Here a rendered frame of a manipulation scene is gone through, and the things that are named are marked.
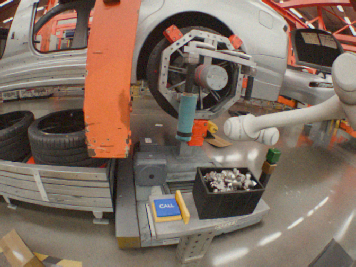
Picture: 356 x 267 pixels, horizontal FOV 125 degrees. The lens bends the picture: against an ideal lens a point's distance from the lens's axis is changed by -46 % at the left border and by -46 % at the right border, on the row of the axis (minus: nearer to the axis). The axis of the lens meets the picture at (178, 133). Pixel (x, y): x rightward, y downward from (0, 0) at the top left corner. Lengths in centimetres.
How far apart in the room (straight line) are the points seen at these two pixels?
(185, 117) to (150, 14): 71
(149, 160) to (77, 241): 65
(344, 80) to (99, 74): 67
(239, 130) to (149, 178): 52
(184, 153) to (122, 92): 85
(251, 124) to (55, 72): 117
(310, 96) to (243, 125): 258
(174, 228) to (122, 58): 55
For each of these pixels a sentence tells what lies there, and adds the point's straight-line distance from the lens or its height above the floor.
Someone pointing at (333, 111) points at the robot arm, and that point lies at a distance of 65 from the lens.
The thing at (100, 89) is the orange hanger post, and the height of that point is 78.
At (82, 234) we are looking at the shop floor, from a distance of 108.
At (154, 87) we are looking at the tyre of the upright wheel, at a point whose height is 74.
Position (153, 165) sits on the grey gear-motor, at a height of 39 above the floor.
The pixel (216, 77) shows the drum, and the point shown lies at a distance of 90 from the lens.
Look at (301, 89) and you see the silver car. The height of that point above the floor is 100.
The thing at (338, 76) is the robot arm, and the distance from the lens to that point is 42.
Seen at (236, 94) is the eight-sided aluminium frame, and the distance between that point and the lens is 115.
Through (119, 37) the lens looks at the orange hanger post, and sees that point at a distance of 59.
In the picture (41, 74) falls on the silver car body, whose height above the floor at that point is 83.
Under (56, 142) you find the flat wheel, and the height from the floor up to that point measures 49.
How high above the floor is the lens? 86
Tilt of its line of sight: 21 degrees down
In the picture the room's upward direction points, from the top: 7 degrees clockwise
